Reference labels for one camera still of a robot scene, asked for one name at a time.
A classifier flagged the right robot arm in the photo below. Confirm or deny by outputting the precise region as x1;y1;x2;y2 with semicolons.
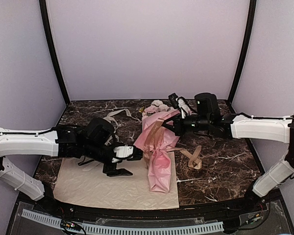
162;93;294;212

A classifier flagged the cream wrapping paper sheet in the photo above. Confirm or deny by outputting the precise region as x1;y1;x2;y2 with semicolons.
53;158;179;210

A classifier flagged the left black frame post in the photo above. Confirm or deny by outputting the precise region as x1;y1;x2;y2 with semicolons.
39;0;71;106

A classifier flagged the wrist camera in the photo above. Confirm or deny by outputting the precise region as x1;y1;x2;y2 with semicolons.
111;145;143;163
169;93;193;118

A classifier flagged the cream printed ribbon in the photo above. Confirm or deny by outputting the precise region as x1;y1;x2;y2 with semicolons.
83;109;130;172

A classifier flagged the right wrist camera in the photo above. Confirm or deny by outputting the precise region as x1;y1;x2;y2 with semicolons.
169;93;193;118

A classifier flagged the grey slotted cable duct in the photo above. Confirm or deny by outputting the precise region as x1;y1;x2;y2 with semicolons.
21;209;224;235

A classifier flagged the pink wrapping paper sheet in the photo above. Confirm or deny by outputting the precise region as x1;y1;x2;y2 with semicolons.
134;110;179;193

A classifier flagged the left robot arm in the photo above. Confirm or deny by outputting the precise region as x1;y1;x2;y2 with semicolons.
0;118;137;213

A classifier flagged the black frame post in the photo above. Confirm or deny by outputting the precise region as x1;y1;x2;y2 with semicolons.
227;0;257;104
39;0;71;106

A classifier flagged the small circuit board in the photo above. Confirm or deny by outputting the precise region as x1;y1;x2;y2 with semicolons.
60;220;81;231

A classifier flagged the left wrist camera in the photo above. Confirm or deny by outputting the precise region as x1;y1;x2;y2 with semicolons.
111;145;143;163

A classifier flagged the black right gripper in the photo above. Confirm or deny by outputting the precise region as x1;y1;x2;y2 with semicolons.
161;112;211;136

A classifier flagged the tan satin ribbon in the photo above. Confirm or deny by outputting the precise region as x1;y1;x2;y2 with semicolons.
135;118;202;172

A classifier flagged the right black frame post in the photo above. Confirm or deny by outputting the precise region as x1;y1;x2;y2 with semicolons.
227;0;257;104

